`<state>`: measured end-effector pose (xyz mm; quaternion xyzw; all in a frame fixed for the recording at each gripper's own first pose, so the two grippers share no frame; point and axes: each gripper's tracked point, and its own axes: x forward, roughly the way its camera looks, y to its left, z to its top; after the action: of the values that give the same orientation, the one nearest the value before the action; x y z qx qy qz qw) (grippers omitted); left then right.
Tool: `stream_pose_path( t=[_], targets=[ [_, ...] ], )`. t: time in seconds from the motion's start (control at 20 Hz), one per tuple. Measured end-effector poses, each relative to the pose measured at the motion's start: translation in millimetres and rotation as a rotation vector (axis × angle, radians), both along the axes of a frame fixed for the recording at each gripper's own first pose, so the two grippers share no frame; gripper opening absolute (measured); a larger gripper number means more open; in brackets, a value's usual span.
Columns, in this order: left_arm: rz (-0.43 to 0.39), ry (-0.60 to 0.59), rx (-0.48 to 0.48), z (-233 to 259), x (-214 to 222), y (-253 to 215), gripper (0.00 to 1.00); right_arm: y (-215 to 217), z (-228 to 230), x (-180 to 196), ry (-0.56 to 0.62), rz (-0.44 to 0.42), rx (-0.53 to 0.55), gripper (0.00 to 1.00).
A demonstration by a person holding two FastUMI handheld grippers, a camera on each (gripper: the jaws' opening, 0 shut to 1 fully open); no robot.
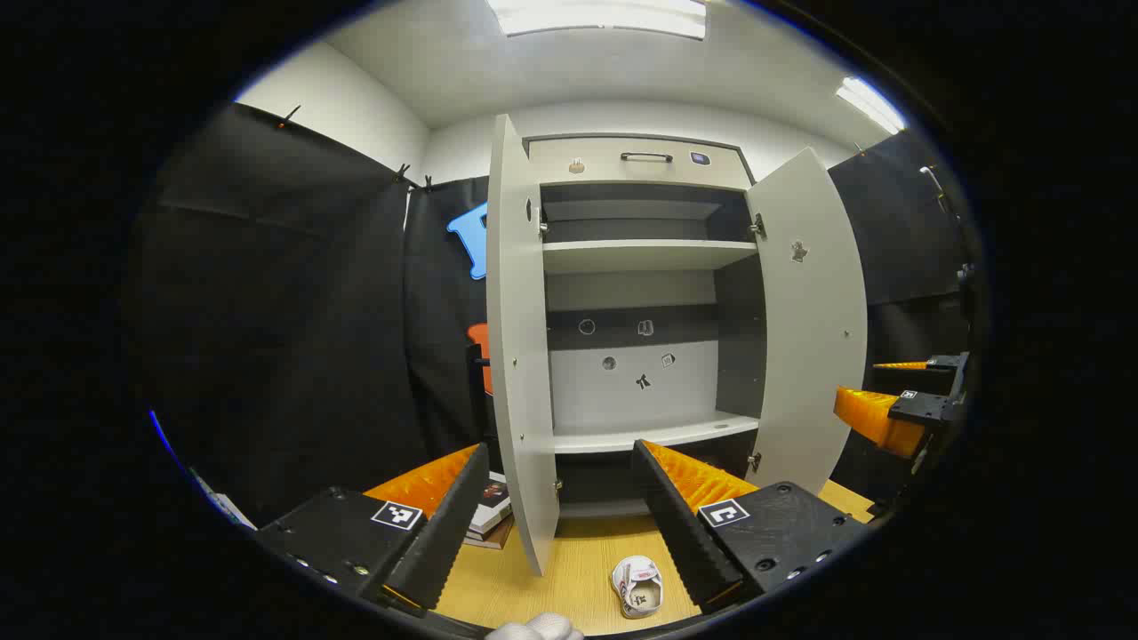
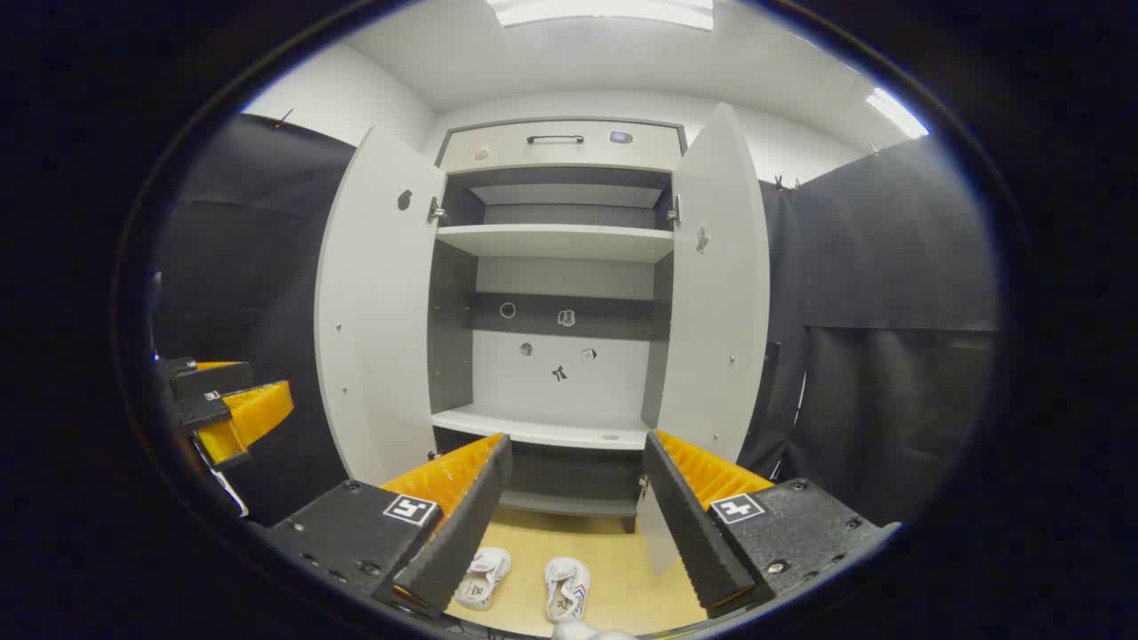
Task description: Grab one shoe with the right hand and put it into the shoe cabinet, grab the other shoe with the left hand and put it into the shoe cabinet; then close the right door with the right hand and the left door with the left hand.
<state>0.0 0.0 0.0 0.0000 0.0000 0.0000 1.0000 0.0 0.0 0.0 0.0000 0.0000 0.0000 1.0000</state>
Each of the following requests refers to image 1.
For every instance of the grey shoe cabinet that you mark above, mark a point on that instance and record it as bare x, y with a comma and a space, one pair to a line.
640, 256

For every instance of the white canvas shoe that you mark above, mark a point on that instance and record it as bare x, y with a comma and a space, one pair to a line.
637, 587

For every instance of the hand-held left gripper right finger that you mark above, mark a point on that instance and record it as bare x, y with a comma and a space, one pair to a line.
680, 533

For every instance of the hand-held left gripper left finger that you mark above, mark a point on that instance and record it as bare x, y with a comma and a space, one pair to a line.
449, 524

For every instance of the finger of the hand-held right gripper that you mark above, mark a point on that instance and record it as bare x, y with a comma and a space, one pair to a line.
925, 409
944, 363

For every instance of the grey shoe cabinet door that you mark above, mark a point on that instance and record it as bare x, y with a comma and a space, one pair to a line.
516, 356
809, 356

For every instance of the grey cabinet drawer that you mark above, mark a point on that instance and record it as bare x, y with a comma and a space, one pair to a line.
605, 173

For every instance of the black backdrop cloth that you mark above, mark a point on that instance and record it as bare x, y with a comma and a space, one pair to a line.
267, 311

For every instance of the white flat object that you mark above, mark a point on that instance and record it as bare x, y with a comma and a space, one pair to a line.
224, 507

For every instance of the thin metal rod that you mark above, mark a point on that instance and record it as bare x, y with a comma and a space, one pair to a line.
938, 182

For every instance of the ceiling light panel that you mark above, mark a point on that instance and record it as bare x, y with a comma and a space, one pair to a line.
869, 102
605, 16

